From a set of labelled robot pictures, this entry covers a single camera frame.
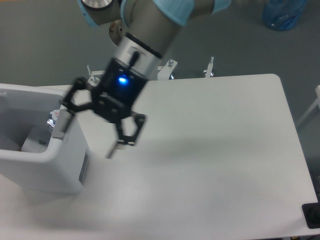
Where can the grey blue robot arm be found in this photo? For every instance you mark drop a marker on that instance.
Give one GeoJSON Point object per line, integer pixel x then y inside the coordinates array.
{"type": "Point", "coordinates": [151, 26]}

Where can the white frame right edge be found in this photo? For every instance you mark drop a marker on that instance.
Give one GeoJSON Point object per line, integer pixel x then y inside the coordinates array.
{"type": "Point", "coordinates": [311, 111]}

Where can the blue plastic bag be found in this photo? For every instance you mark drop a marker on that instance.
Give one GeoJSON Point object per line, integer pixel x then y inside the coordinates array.
{"type": "Point", "coordinates": [282, 15]}

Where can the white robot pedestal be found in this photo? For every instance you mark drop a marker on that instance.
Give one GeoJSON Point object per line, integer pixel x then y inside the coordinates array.
{"type": "Point", "coordinates": [117, 30]}

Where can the white plastic trash can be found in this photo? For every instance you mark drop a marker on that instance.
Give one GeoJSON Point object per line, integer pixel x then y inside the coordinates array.
{"type": "Point", "coordinates": [61, 168]}

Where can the white plastic pouch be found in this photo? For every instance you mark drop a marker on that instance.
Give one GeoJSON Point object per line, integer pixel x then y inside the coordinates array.
{"type": "Point", "coordinates": [37, 141]}

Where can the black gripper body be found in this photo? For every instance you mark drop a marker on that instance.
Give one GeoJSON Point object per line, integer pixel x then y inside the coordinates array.
{"type": "Point", "coordinates": [117, 91]}

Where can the black device at table edge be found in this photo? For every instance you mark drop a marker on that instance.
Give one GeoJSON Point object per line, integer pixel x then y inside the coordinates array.
{"type": "Point", "coordinates": [311, 212]}

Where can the clear plastic bottle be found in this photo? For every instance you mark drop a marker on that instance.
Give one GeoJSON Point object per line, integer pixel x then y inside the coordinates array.
{"type": "Point", "coordinates": [52, 118]}

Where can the white base foot bracket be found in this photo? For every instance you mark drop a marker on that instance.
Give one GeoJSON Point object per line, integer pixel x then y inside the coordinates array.
{"type": "Point", "coordinates": [164, 72]}

